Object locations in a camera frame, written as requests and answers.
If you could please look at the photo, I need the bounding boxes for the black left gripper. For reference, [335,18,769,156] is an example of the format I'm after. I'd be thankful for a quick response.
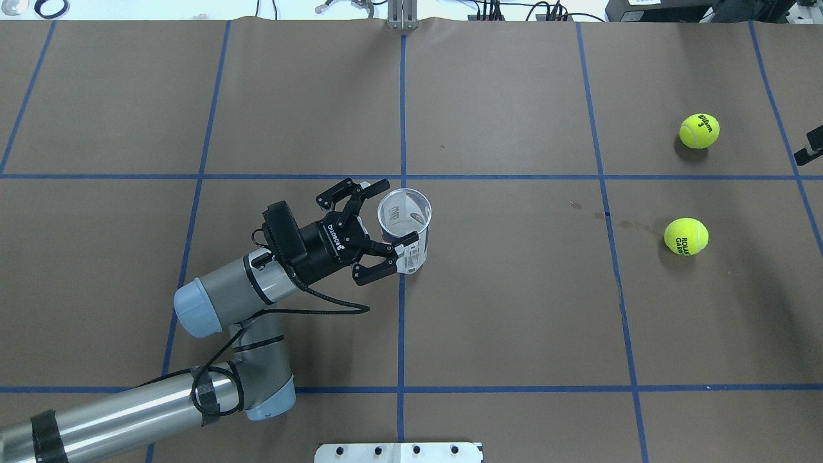
[296,178,420,286]

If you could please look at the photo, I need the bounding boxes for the white blue tennis ball can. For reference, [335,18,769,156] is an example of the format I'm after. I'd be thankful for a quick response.
[377,188,432,275]

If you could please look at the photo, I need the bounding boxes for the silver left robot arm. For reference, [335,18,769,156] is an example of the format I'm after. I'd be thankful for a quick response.
[2,208,424,462]

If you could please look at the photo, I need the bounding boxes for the Roland Garros yellow tennis ball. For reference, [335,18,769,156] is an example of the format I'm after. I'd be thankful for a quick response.
[664,217,709,256]

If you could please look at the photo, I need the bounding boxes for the Wilson yellow tennis ball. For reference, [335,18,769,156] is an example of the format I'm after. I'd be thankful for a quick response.
[678,113,721,149]

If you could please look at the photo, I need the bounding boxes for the brown paper table cover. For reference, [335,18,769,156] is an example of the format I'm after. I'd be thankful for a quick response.
[2,17,821,462]

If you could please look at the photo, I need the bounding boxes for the black box with label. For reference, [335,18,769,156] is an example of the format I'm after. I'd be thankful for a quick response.
[604,1,714,23]

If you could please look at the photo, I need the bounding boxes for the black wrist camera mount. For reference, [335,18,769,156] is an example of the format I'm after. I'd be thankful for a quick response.
[262,201,308,267]

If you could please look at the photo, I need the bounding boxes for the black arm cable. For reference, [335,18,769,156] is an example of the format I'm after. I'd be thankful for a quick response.
[122,228,371,419]

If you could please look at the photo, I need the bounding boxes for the aluminium frame post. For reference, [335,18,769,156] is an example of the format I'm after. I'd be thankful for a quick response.
[387,0,419,32]

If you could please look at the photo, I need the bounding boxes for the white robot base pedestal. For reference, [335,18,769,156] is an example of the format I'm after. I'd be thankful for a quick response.
[314,442,484,462]

